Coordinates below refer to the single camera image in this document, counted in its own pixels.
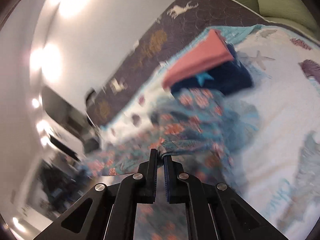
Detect folded navy star garment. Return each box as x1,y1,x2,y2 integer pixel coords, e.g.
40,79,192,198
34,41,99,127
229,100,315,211
170,43,253,96

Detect folded pink garment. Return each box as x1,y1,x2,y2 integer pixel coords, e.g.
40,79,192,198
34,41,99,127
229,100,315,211
162,29,234,89

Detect white seashell quilt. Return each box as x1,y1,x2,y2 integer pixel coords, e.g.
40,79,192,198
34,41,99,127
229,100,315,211
101,25,319,239

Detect dark deer-print mattress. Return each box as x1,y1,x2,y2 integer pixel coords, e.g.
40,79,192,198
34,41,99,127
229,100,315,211
86,0,276,128

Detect green cushion near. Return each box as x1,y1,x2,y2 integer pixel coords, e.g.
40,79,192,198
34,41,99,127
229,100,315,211
258,0,318,33

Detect floral teal orange garment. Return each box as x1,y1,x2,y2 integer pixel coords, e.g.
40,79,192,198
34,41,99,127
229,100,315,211
81,87,259,240

